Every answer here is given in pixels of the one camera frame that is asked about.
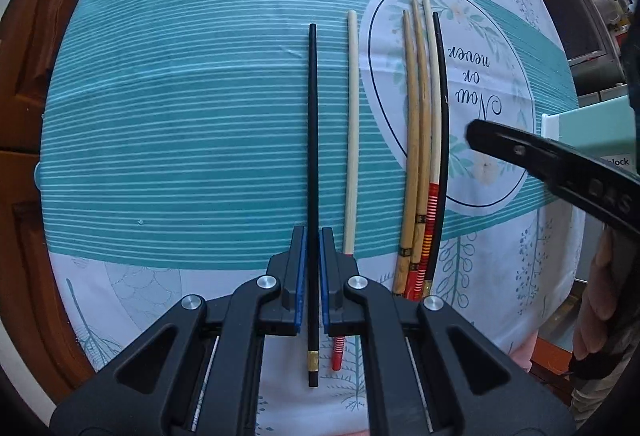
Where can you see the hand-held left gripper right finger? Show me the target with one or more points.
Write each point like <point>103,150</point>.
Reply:
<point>326,276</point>

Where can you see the mint green utensil holder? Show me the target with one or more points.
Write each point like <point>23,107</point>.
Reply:
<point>590,126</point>

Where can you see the person's pink clothing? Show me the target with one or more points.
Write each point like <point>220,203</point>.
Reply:
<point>525,351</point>

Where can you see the teal and white tablecloth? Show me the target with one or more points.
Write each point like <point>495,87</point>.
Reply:
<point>175,116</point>

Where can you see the black chopstick gold band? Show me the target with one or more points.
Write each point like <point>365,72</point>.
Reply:
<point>312,116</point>
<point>446,126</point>

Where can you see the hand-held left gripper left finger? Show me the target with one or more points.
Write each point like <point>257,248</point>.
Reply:
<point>300,276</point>

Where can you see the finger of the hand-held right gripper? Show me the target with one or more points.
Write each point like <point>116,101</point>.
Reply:
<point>575,171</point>

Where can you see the person's right hand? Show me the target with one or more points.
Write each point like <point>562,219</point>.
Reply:
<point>600,286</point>

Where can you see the teal tablecloth clip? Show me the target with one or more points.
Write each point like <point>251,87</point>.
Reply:
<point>37,173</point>

